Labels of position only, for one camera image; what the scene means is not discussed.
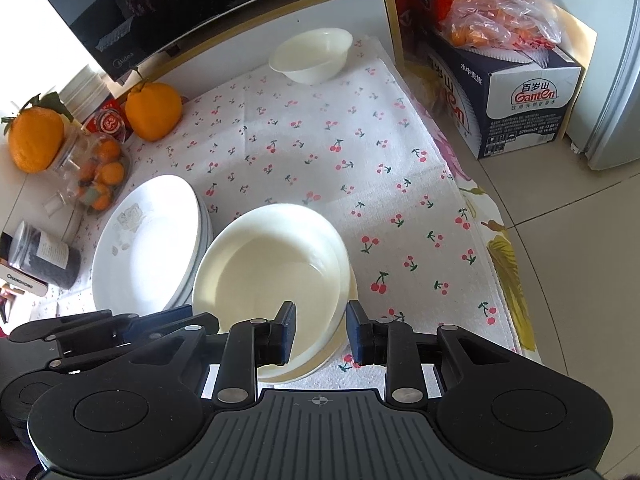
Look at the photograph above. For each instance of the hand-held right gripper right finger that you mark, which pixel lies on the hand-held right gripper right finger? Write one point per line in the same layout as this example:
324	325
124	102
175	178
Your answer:
356	335

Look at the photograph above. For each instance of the white bowl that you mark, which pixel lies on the white bowl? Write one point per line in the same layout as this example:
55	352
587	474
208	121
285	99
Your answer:
260	270

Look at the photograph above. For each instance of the cherry print tablecloth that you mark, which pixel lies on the cherry print tablecloth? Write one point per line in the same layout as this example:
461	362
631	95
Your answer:
320	160

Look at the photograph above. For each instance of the small cream bowl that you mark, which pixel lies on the small cream bowl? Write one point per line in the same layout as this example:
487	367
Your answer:
312	55

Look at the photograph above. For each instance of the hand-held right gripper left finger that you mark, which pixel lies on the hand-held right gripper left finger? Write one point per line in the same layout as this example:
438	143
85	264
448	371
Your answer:
287	332

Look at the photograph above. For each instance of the clear plastic cup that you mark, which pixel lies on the clear plastic cup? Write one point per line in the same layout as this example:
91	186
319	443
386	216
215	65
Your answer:
59	204

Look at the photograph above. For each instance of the dark jar with paper label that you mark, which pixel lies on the dark jar with paper label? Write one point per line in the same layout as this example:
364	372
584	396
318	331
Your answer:
47	260

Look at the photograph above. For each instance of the black microwave oven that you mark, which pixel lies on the black microwave oven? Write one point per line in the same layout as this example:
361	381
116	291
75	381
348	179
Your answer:
175	5

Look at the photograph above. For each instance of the white remote control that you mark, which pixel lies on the white remote control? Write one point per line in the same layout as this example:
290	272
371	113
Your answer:
22	282

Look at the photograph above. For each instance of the floral table cover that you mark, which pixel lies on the floral table cover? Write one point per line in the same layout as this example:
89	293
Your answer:
505	270

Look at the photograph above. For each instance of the clear jar of small oranges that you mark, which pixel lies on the clear jar of small oranges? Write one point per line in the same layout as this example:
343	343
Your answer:
97	170

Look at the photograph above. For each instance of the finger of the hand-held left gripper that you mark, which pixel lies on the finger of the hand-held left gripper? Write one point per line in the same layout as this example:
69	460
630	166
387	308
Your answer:
160	320
75	327

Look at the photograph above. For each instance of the stack of white paper cups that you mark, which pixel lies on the stack of white paper cups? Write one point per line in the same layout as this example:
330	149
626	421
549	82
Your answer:
82	90

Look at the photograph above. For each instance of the white appliance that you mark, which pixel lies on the white appliance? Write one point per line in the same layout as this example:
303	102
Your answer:
607	85

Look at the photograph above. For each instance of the large orange with leaves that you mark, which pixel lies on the large orange with leaves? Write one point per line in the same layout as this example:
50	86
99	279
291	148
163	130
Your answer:
37	140

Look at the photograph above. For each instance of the large orange with stem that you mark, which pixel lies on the large orange with stem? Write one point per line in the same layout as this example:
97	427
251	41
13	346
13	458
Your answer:
152	110

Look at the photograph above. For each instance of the white plate with grey flower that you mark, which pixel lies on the white plate with grey flower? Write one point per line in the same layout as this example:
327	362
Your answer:
150	250

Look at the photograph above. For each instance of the red label paper cup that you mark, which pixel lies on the red label paper cup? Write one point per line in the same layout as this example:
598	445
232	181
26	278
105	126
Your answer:
107	122

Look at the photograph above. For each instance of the water bottle carton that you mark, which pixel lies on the water bottle carton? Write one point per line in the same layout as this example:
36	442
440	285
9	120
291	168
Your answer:
520	105

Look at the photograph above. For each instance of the plastic bag of oranges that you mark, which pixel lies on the plastic bag of oranges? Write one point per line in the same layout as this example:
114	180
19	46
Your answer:
500	15

